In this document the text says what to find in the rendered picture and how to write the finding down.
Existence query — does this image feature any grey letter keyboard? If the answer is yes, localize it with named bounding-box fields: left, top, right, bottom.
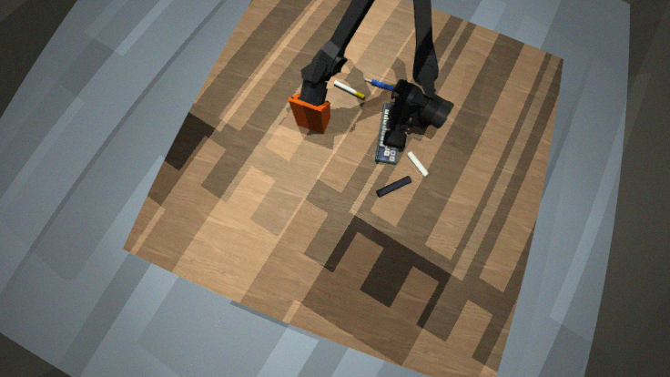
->
left=375, top=102, right=399, bottom=165

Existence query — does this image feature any white cylinder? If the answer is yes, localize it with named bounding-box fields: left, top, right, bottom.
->
left=407, top=151, right=429, bottom=177

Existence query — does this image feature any black cylinder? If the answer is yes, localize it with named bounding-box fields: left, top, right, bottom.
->
left=376, top=176, right=411, bottom=198

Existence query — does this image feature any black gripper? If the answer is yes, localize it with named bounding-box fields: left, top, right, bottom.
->
left=383, top=90, right=415, bottom=148

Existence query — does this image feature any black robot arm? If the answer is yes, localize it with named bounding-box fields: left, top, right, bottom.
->
left=298, top=0, right=454, bottom=129

